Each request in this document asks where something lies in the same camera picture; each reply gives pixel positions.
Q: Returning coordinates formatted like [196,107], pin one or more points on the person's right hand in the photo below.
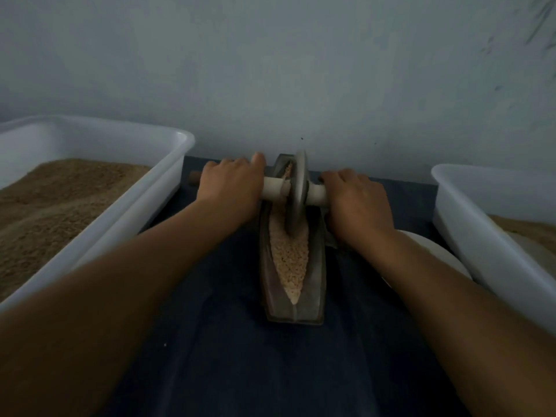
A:
[356,208]

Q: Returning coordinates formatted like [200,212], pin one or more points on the person's left hand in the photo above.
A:
[230,188]

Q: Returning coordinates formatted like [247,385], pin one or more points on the boat-shaped metal grinding trough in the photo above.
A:
[304,308]

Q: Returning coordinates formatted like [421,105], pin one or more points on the large brown grain heap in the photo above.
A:
[48,219]
[532,230]

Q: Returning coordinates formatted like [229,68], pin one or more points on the white plastic scoop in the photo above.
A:
[542,254]

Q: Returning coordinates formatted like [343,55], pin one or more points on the person's left forearm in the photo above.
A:
[91,330]

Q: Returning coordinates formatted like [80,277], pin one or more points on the person's right forearm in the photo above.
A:
[473,334]

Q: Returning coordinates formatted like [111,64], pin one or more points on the white round plate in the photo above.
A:
[439,254]

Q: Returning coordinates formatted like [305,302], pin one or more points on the white plastic tub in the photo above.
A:
[135,217]
[491,247]

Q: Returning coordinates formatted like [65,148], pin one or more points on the dark blue table cloth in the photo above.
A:
[217,382]

